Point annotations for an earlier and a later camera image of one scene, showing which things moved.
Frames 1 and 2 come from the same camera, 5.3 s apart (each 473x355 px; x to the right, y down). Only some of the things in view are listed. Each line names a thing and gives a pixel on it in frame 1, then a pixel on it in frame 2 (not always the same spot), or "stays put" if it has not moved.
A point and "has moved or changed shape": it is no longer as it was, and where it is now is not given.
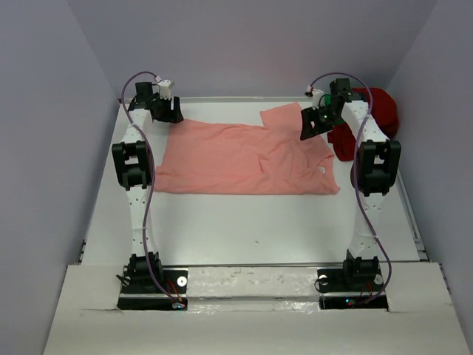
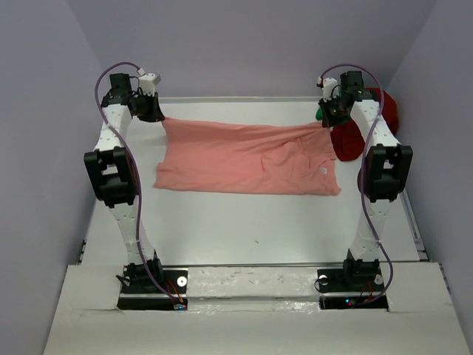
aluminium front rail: (253, 264) stays put
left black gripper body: (162, 111) to (145, 107)
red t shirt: (383, 107) stays put
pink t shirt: (264, 154) has moved or changed shape
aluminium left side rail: (82, 251) stays put
